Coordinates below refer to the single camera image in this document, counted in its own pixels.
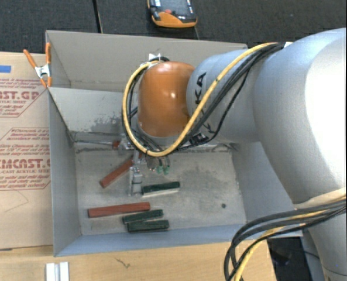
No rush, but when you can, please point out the grey metal bin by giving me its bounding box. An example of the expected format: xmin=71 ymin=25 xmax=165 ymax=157
xmin=45 ymin=30 xmax=304 ymax=258

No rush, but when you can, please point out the black cylinder on white bracket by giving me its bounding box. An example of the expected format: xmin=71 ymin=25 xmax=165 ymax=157
xmin=189 ymin=133 xmax=210 ymax=146

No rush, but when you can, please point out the dark green flat block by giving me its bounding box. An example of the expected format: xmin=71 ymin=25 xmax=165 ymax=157
xmin=122 ymin=209 xmax=164 ymax=225
xmin=126 ymin=219 xmax=170 ymax=234
xmin=140 ymin=181 xmax=181 ymax=198

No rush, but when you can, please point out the brown cardboard board red print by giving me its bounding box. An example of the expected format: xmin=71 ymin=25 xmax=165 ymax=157
xmin=0 ymin=50 xmax=54 ymax=252

